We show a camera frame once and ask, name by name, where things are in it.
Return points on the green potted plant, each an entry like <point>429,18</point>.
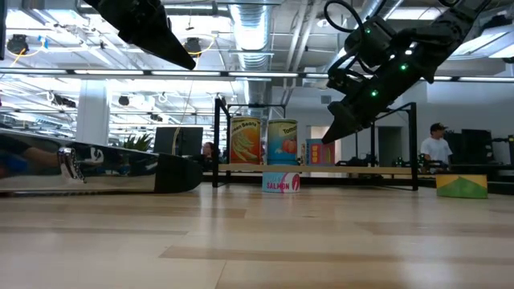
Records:
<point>138,143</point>

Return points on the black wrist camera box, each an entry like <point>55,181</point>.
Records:
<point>369,42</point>

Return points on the green yellow box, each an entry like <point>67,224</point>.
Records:
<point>462,186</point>

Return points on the person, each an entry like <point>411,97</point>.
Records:
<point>435,149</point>
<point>208,149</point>

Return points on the black desk monitor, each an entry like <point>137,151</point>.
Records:
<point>476,146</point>

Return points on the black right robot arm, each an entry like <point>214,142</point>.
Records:
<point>458,22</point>

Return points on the white pillar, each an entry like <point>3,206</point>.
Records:
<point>92,112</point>

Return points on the long ceiling light strip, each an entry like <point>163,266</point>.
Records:
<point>261,74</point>

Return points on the black ceiling device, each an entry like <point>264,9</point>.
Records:
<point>17,43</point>
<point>193,45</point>

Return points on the salmon flat can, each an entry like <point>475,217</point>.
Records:
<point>281,183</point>

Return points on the corn can teal pink label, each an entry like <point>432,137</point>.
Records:
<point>320,153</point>

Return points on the tomato can teal label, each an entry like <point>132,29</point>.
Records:
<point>282,140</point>

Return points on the silver ribbed ceiling duct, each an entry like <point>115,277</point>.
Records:
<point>251,32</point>

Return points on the green beans can orange label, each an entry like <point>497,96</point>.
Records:
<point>245,140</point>

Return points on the black computer monitor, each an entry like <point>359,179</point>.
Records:
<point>178,140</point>

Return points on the chrome object with black end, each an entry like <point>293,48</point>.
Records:
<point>120,176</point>

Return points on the black rig frame post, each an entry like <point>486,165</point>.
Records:
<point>2,28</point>

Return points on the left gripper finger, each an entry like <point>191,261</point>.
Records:
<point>144,28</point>

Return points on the black frame wooden shelf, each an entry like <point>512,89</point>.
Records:
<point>321,169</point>

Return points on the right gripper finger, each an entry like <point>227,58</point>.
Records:
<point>345,120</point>
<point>345,81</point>

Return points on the silver slanted ceiling duct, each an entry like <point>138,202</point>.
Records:
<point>379,8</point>

